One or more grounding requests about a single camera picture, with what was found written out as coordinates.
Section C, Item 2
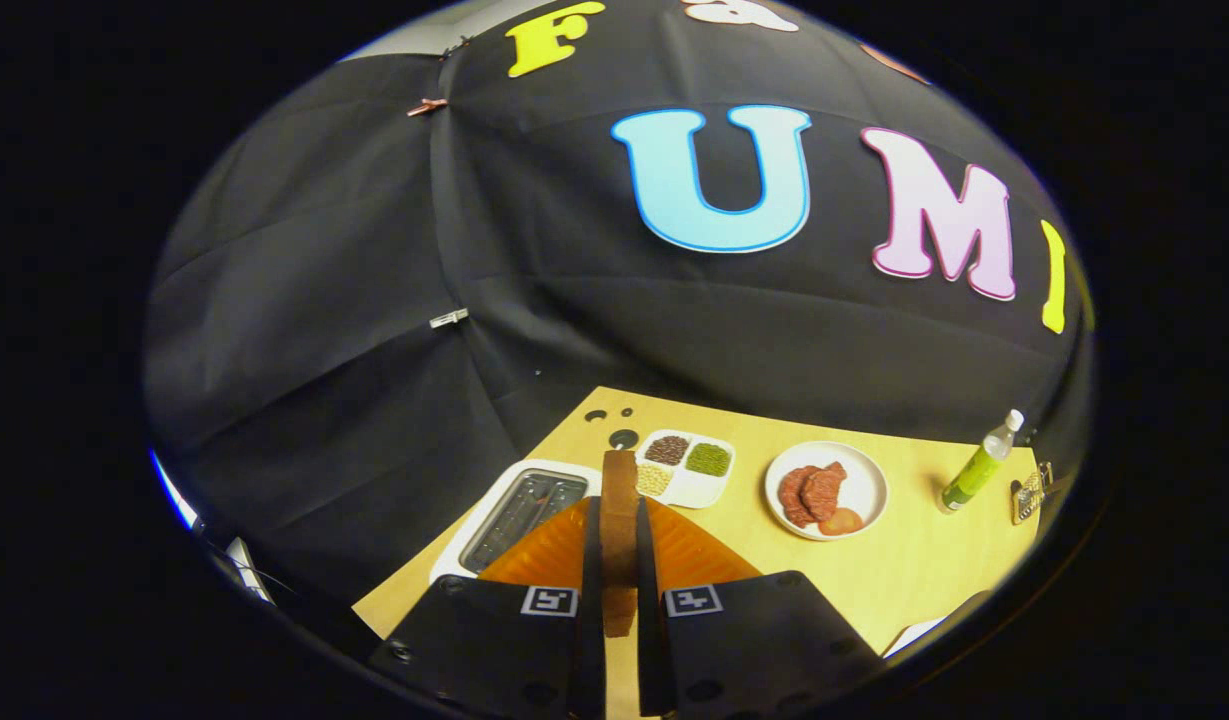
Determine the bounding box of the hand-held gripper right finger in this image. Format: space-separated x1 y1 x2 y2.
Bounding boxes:
634 497 885 720

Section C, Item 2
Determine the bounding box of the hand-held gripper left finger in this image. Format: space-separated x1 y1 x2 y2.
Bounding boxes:
367 497 607 720

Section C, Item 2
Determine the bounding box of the toasted bread slice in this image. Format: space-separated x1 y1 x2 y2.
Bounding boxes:
601 450 641 638

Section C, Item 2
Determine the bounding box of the white toaster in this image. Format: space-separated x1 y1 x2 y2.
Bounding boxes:
429 459 605 586

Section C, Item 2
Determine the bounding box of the white compartment spice dish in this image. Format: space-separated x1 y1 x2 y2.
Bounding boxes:
635 429 736 510

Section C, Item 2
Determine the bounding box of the brown meat patty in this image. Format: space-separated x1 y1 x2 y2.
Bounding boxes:
778 466 815 529
800 462 848 522

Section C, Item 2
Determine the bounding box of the round white plate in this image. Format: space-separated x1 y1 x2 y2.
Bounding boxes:
764 441 890 542

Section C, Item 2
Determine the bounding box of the square white plate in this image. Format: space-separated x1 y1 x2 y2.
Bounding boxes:
884 615 950 658

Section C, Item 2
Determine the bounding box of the black backdrop cloth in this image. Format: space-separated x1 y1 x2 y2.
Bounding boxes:
142 0 1095 611

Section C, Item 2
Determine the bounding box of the green label plastic bottle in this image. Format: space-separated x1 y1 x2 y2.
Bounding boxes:
938 409 1026 515

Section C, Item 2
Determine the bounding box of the metal wire basket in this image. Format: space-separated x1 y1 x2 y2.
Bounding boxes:
1011 462 1055 526

